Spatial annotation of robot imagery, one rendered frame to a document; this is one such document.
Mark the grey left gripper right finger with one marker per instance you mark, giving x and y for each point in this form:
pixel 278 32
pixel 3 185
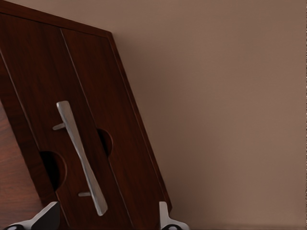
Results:
pixel 165 219

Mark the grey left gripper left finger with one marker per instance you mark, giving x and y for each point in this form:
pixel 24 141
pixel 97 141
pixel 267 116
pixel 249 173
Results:
pixel 45 216

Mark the dark wooden drawer cabinet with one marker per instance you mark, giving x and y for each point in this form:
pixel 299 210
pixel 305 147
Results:
pixel 79 100

